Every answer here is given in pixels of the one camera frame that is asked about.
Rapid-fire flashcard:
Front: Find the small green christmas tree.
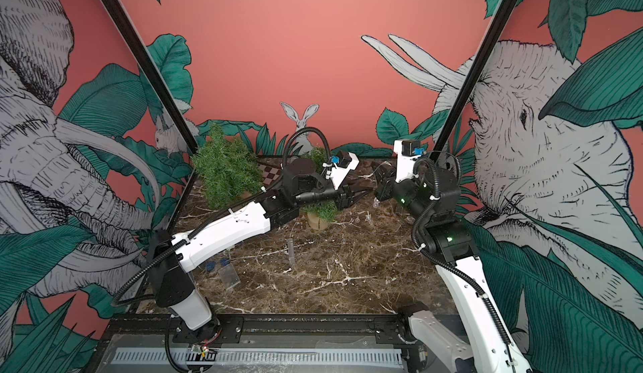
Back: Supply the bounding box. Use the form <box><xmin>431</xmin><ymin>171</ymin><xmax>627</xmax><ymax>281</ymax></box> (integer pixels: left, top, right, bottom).
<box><xmin>301</xmin><ymin>147</ymin><xmax>339</xmax><ymax>231</ymax></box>

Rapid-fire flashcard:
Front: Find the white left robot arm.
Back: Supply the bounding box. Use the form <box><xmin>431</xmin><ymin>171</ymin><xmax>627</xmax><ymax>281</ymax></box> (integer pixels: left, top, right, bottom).
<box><xmin>112</xmin><ymin>139</ymin><xmax>367</xmax><ymax>346</ymax></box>

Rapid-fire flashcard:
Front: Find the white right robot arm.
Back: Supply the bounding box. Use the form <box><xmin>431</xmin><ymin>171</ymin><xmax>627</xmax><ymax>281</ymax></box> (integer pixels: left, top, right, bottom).
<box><xmin>372</xmin><ymin>154</ymin><xmax>532</xmax><ymax>372</ymax></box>

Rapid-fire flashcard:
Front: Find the large green christmas tree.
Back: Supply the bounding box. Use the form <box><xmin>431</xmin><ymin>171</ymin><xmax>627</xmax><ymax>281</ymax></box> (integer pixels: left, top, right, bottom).
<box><xmin>192</xmin><ymin>123</ymin><xmax>263</xmax><ymax>210</ymax></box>

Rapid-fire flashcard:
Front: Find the brown checkered chess board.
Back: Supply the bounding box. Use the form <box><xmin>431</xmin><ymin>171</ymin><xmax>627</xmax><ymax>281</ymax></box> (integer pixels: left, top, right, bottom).
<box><xmin>258</xmin><ymin>163</ymin><xmax>281</xmax><ymax>188</ymax></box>

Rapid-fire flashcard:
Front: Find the clear plastic tube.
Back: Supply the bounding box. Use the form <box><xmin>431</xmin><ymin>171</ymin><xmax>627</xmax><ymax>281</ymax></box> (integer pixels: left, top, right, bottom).
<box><xmin>286</xmin><ymin>237</ymin><xmax>296</xmax><ymax>267</ymax></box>

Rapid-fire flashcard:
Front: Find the clear plastic battery box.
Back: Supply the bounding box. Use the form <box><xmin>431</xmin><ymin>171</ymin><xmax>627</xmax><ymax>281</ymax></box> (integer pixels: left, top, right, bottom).
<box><xmin>218</xmin><ymin>264</ymin><xmax>240</xmax><ymax>290</ymax></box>

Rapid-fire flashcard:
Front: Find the white ventilation grille strip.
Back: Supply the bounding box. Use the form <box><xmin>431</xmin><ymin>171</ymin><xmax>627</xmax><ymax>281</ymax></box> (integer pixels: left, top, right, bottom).
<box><xmin>109</xmin><ymin>347</ymin><xmax>405</xmax><ymax>368</ymax></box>

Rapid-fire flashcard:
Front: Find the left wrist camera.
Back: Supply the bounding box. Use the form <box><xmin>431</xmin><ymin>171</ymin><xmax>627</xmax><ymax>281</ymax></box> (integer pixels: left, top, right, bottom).
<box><xmin>326</xmin><ymin>150</ymin><xmax>359</xmax><ymax>190</ymax></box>

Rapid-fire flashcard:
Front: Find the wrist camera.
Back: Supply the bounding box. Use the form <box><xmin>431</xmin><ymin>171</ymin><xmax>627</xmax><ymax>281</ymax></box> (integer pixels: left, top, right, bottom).
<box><xmin>326</xmin><ymin>150</ymin><xmax>359</xmax><ymax>190</ymax></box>
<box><xmin>394</xmin><ymin>140</ymin><xmax>425</xmax><ymax>183</ymax></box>

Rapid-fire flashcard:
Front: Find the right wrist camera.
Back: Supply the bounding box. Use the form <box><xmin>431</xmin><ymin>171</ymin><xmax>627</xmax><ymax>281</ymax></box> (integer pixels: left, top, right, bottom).
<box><xmin>394</xmin><ymin>140</ymin><xmax>425</xmax><ymax>183</ymax></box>

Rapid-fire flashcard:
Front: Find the black left corner post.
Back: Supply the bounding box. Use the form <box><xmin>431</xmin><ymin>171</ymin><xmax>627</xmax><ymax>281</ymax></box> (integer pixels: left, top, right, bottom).
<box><xmin>100</xmin><ymin>0</ymin><xmax>199</xmax><ymax>154</ymax></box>

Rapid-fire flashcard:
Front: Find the black corner post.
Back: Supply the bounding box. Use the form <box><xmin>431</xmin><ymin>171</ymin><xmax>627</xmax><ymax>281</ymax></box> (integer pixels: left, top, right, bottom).
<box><xmin>430</xmin><ymin>0</ymin><xmax>517</xmax><ymax>161</ymax></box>
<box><xmin>100</xmin><ymin>0</ymin><xmax>199</xmax><ymax>154</ymax></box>

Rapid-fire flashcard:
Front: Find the black right corner post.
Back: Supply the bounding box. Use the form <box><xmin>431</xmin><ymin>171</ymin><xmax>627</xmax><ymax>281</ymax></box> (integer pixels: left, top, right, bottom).
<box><xmin>430</xmin><ymin>0</ymin><xmax>517</xmax><ymax>161</ymax></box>

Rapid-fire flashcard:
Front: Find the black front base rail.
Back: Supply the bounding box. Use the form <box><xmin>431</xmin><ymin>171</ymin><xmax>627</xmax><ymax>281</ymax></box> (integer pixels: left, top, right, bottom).
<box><xmin>101</xmin><ymin>314</ymin><xmax>415</xmax><ymax>345</ymax></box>

